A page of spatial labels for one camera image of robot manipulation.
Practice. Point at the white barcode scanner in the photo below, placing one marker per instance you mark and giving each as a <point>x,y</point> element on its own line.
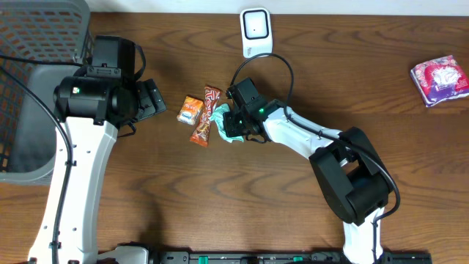
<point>256,32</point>

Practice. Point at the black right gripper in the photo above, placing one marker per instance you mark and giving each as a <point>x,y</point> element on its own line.
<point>234,125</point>

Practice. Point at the orange white tissue pack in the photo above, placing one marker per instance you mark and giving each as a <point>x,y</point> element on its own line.
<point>190,110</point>

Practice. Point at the orange Top chocolate bar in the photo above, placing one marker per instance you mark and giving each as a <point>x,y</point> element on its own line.
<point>202,130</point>

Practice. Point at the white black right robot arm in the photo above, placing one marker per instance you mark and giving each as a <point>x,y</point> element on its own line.
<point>351,176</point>

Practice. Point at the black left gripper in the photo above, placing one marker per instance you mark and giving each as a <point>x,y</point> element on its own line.
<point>151,99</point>

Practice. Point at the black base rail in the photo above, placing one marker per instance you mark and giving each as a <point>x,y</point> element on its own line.
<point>328,257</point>

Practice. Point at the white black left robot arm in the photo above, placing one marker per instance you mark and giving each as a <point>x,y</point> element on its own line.
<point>89,109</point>

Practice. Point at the pink purple liner pack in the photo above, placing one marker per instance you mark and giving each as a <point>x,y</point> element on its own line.
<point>440,80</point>

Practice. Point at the teal snack wrapper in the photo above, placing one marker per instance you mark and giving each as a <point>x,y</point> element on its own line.
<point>218,118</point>

